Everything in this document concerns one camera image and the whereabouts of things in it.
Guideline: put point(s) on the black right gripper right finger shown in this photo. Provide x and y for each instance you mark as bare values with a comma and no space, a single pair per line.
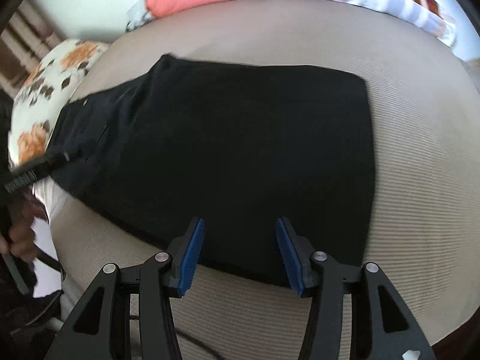
383,327

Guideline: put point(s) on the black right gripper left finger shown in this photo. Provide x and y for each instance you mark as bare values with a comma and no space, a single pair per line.
98,325

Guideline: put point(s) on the pink beige curtain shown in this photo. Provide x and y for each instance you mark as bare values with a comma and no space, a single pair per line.
26,38

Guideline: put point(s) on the left hand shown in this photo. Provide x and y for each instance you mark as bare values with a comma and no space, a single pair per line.
23,211

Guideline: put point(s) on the black pants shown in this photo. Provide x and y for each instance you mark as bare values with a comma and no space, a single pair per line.
238,146

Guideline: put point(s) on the orange floral white pillow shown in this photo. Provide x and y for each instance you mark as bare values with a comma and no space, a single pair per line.
49,88

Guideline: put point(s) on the beige woven bed mat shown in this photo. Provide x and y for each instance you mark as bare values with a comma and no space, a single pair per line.
424,224

